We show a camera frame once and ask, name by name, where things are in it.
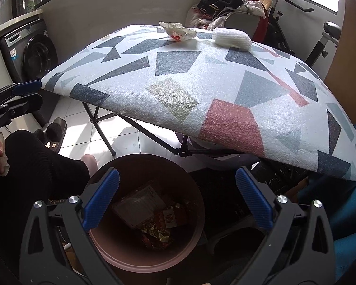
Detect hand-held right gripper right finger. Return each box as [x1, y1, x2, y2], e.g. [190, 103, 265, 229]
[228, 167, 336, 285]

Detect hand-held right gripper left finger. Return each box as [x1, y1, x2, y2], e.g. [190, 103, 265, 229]
[19, 168, 128, 285]

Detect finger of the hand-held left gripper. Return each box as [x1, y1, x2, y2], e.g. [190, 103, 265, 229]
[0, 93, 44, 127]
[0, 80, 42, 105]

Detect brown plastic bin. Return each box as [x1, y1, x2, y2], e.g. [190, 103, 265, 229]
[87, 154, 206, 270]

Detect gold foil wrapper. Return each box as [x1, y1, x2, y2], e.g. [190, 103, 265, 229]
[139, 222, 172, 246]

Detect orange snack packet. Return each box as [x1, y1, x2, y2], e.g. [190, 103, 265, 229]
[153, 202, 188, 230]

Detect person's left hand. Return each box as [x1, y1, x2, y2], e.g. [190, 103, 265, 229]
[0, 133, 10, 176]

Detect black crate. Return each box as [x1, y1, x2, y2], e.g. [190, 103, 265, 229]
[190, 160, 311, 244]

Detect grey washing machine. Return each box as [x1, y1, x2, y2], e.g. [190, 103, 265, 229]
[0, 18, 59, 125]

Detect person's bare foot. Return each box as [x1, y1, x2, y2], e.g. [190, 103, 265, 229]
[80, 154, 99, 173]

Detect grey slipper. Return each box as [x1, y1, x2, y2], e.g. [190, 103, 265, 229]
[33, 118, 67, 155]

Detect person's black trouser leg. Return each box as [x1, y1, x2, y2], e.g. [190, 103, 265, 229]
[0, 129, 92, 276]

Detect blue chair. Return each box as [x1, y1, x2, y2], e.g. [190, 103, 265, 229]
[297, 113, 356, 275]

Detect patterned folding table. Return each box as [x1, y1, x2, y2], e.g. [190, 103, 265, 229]
[40, 24, 356, 184]

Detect white foam net sleeve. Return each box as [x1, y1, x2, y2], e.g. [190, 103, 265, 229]
[211, 27, 253, 51]

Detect crumpled white paper wrapper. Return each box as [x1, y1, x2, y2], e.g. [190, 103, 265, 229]
[159, 21, 198, 42]

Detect black exercise bike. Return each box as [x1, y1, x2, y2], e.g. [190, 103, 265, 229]
[260, 0, 344, 66]

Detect grey chair back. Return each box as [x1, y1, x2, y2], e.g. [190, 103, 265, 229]
[225, 12, 262, 43]

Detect pile of clothes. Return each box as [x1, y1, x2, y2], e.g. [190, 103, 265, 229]
[190, 0, 269, 33]

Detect black folding table frame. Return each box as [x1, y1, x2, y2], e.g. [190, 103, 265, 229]
[83, 102, 256, 158]

